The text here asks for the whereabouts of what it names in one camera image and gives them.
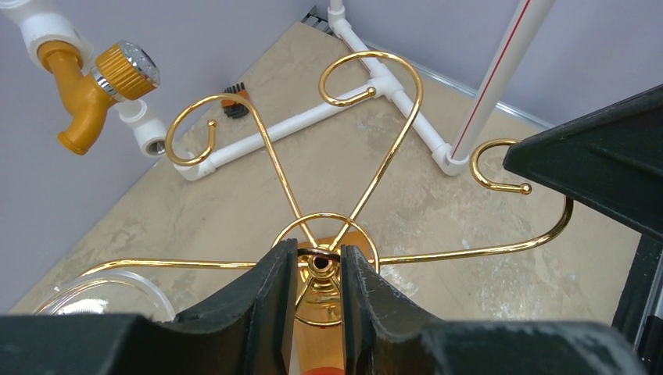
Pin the red plastic wine glass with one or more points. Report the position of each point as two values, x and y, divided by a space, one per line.
324 370

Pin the gold rack with wooden base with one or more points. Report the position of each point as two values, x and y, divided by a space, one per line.
359 179

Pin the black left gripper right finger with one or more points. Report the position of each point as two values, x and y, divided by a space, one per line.
385 332

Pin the clear tall flute glass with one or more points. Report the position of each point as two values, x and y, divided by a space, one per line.
108 292

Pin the small black orange object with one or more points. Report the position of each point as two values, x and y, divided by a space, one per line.
233 109

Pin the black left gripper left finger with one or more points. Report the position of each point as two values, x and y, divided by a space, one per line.
244 328

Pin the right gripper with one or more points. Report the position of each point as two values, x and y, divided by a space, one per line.
611 161

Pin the brass faucet with blue handle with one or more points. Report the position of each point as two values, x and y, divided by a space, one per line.
122 72

